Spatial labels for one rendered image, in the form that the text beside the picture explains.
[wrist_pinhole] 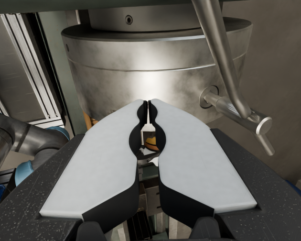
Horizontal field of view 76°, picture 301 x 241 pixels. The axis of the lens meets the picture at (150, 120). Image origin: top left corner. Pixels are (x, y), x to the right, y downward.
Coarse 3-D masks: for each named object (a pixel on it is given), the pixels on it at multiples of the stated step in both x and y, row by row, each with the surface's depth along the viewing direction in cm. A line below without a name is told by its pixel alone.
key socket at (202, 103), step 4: (208, 88) 26; (212, 88) 26; (216, 88) 26; (204, 92) 26; (212, 92) 26; (216, 92) 27; (200, 96) 26; (200, 100) 26; (204, 100) 26; (200, 104) 26; (204, 104) 27; (208, 104) 27
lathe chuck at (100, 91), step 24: (72, 72) 30; (96, 72) 25; (120, 72) 24; (144, 72) 23; (168, 72) 23; (192, 72) 23; (216, 72) 25; (240, 72) 29; (96, 96) 27; (120, 96) 25; (144, 96) 25; (168, 96) 25; (192, 96) 25
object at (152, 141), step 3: (147, 138) 44; (150, 138) 43; (153, 138) 43; (147, 141) 44; (150, 141) 44; (153, 141) 43; (144, 144) 47; (147, 144) 46; (150, 144) 45; (153, 144) 45; (147, 147) 46; (150, 147) 45; (153, 147) 45; (156, 147) 45; (150, 150) 46; (153, 150) 46; (156, 150) 45; (159, 150) 45
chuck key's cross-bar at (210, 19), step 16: (192, 0) 10; (208, 0) 9; (208, 16) 10; (208, 32) 11; (224, 32) 11; (224, 48) 12; (224, 64) 13; (224, 80) 15; (240, 96) 18; (240, 112) 20
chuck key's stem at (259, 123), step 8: (208, 96) 26; (216, 96) 25; (224, 96) 24; (216, 104) 24; (224, 104) 23; (232, 104) 22; (224, 112) 23; (232, 112) 22; (256, 112) 20; (240, 120) 21; (248, 120) 20; (256, 120) 19; (264, 120) 19; (248, 128) 20; (256, 128) 19; (264, 128) 20
